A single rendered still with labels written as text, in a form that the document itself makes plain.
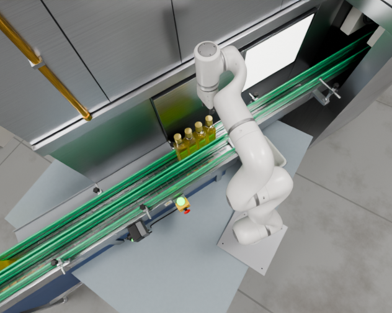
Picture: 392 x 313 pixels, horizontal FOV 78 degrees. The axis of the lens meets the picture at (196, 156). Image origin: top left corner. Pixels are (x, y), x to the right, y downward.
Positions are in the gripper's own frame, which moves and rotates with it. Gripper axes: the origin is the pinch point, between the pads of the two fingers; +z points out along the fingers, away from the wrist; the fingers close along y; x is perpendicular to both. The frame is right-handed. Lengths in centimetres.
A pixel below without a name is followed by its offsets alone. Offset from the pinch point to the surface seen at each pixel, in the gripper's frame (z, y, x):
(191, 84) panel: -2.9, -12.2, -0.6
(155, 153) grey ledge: 38.1, -12.8, -29.7
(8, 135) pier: 137, -175, -153
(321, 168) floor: 144, 45, 101
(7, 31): -53, -13, -44
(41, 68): -41, -14, -44
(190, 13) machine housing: -33.0, -15.0, 3.7
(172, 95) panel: -2.6, -12.3, -10.9
